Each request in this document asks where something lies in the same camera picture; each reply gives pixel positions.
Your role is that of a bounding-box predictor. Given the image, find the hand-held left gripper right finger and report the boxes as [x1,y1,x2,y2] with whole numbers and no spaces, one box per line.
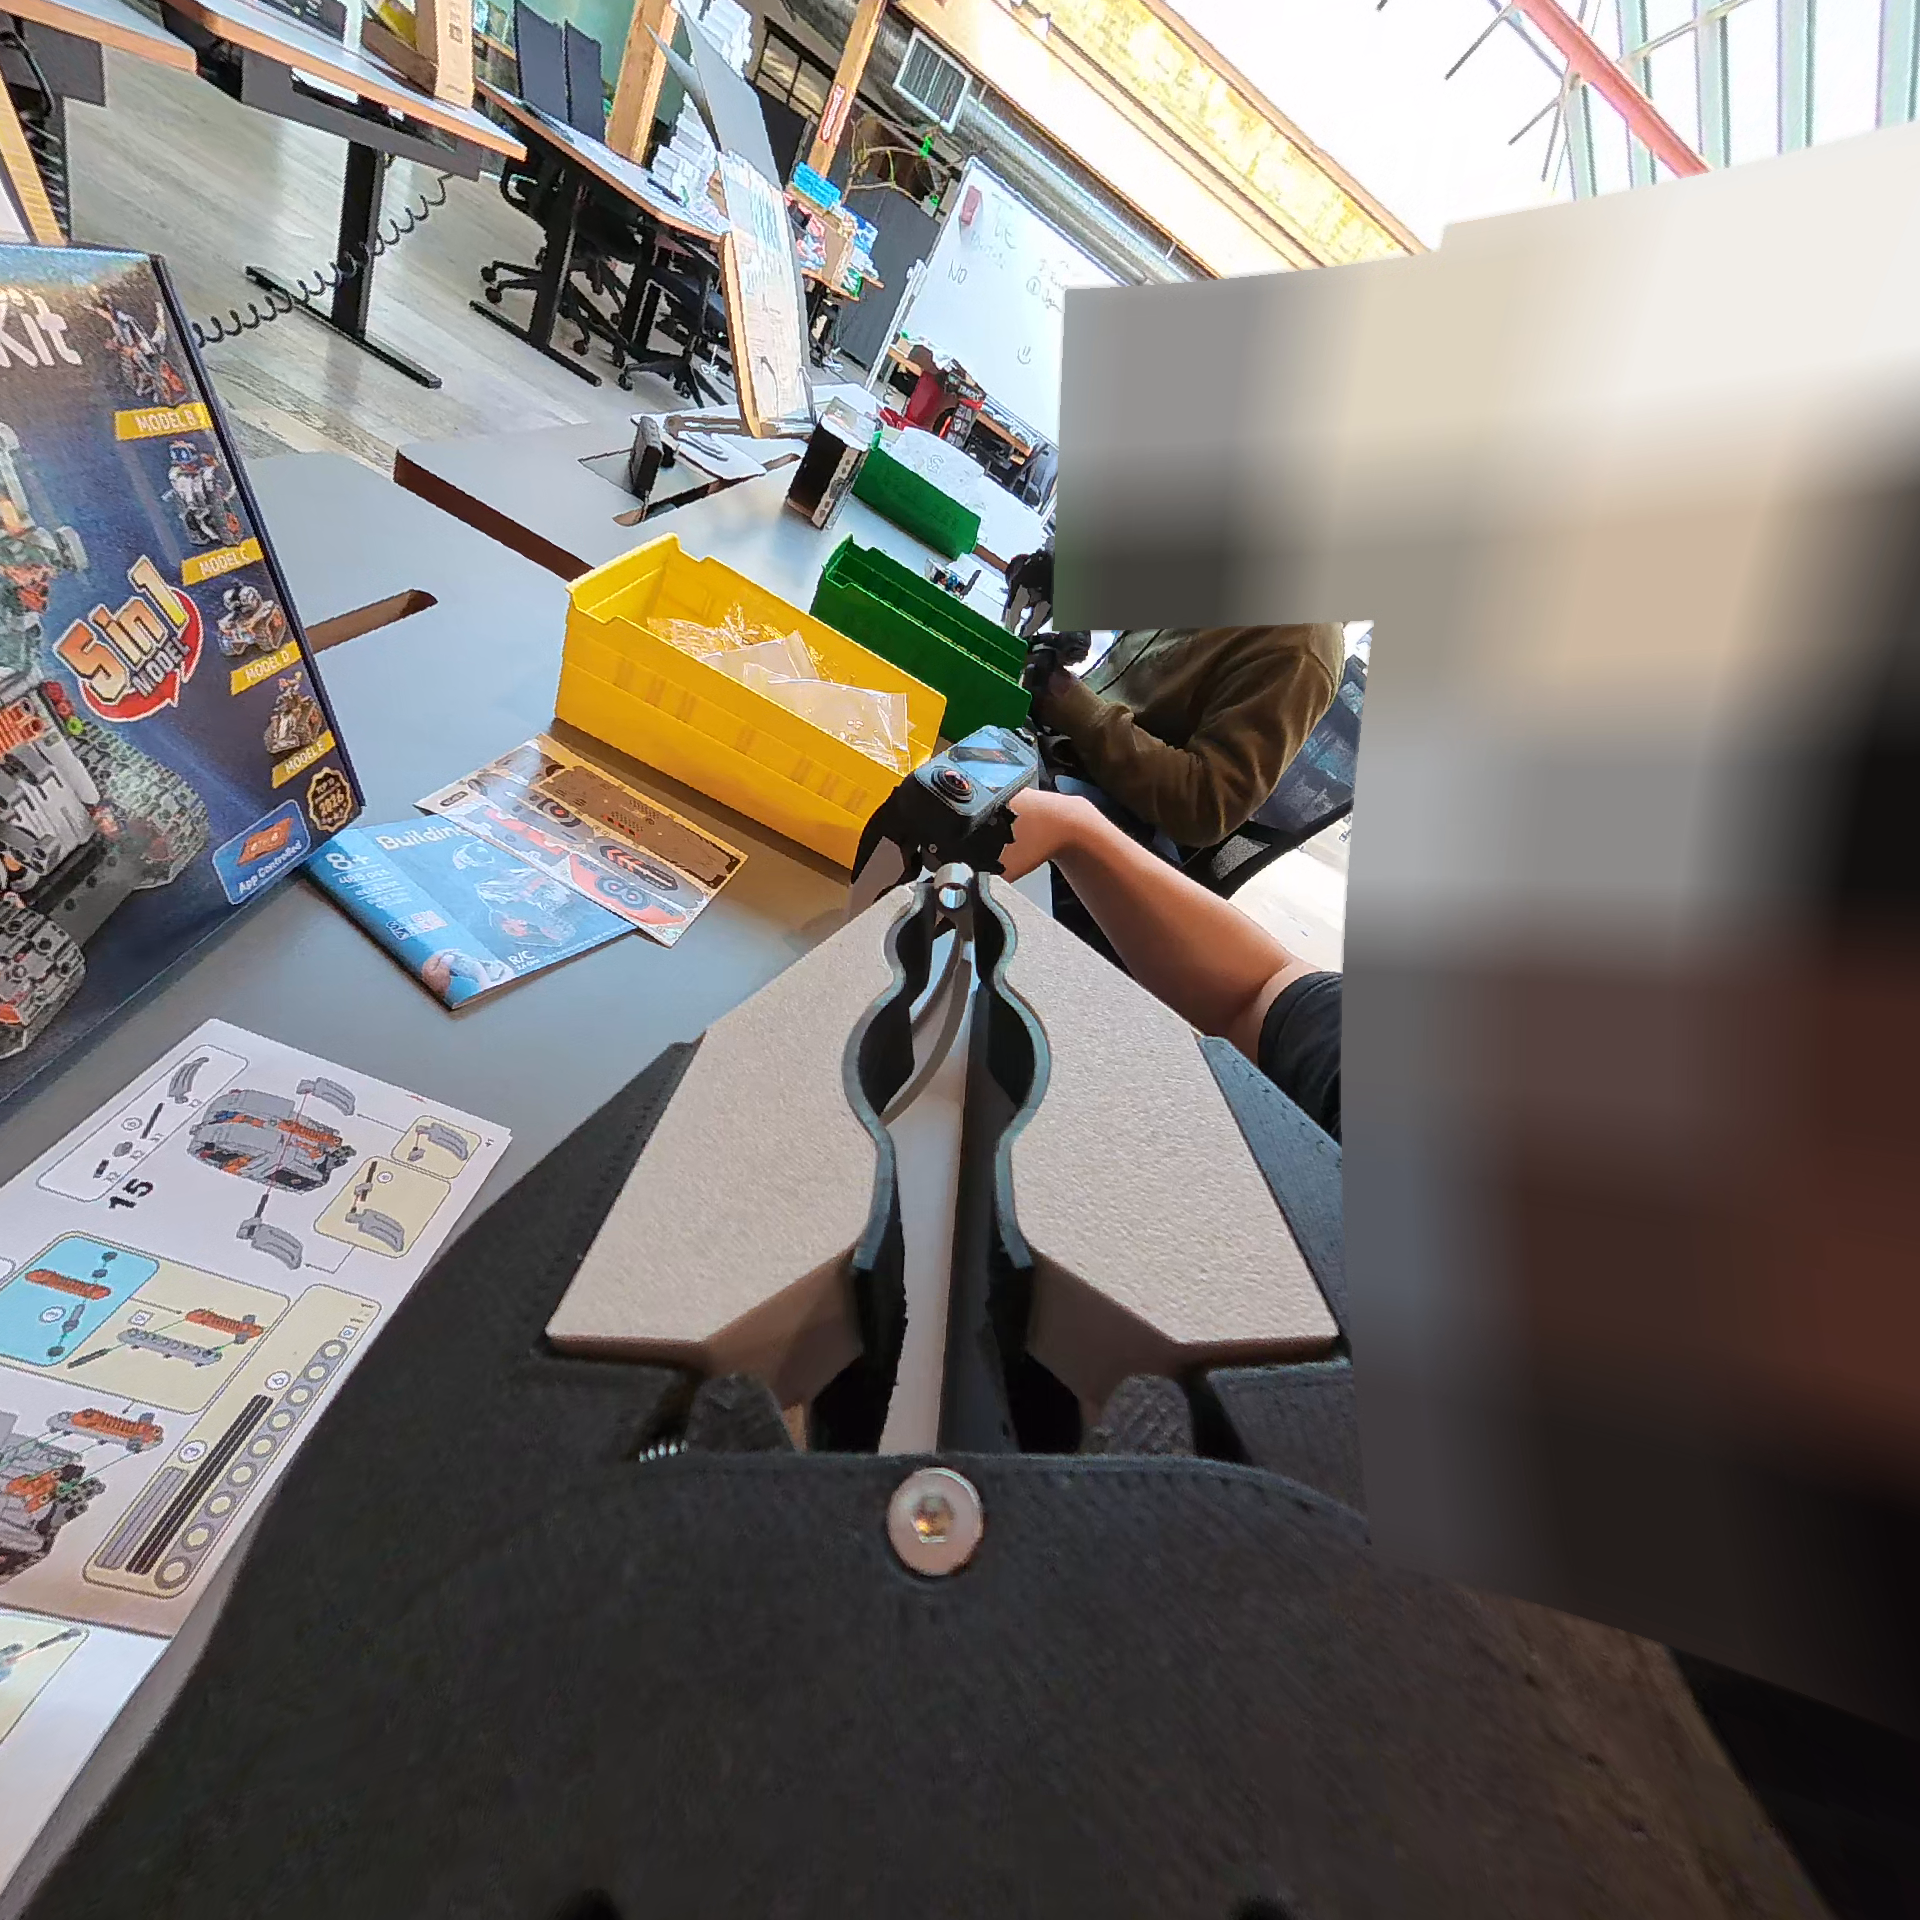
[956,875,1341,1455]

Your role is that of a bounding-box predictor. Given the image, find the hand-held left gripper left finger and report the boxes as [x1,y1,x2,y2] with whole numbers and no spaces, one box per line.
[542,884,915,1451]

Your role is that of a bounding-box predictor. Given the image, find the person's right forearm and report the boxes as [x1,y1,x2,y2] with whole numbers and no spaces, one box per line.
[1057,813,1303,1049]

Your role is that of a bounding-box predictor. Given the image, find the grey desk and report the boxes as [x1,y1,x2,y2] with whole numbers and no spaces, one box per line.
[0,451,1057,1920]

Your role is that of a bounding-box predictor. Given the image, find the wooden-top desk with black legs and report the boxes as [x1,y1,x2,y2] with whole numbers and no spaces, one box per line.
[149,0,528,389]

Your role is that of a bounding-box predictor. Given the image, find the person's right hand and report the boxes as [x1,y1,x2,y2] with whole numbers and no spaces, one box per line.
[999,792,1115,892]

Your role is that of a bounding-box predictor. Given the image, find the large green plastic bin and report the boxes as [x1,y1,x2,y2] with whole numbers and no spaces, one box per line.
[810,533,1039,736]

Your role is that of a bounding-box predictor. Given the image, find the clear plastic parts bags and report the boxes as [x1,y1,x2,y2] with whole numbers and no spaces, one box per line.
[645,602,915,759]

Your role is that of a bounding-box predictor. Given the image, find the yellow plastic bin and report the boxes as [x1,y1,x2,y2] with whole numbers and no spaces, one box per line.
[554,533,949,875]

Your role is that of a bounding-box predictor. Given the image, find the small green plastic bin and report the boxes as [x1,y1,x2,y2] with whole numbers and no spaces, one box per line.
[848,436,986,558]

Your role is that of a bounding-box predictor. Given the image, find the black mesh office chair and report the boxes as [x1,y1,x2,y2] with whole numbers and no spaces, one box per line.
[1184,780,1353,908]

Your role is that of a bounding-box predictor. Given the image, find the black open carton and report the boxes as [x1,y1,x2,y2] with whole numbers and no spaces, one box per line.
[787,414,881,531]

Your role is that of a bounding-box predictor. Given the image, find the orange and grey sticker sheet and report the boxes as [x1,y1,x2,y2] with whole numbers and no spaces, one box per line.
[417,736,748,946]

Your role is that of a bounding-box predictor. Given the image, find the blue instruction booklet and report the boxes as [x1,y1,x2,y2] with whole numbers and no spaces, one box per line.
[304,815,637,1012]

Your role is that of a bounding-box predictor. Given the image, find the whiteboard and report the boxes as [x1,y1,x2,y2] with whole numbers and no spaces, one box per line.
[900,156,1129,440]

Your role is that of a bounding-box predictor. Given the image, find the white unfolded instruction sheet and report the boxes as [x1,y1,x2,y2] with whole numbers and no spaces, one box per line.
[0,1020,512,1920]

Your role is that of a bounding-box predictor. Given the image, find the grey neighbouring table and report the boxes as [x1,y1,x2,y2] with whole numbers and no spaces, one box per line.
[394,405,1053,602]

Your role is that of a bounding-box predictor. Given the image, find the wooden standing board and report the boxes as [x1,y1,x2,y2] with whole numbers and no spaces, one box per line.
[717,151,816,440]

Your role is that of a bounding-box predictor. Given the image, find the blue toy kit box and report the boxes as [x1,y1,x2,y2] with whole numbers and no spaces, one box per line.
[0,246,364,1107]

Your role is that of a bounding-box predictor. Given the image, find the black coiled cable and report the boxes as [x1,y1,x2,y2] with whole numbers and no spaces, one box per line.
[192,176,455,351]

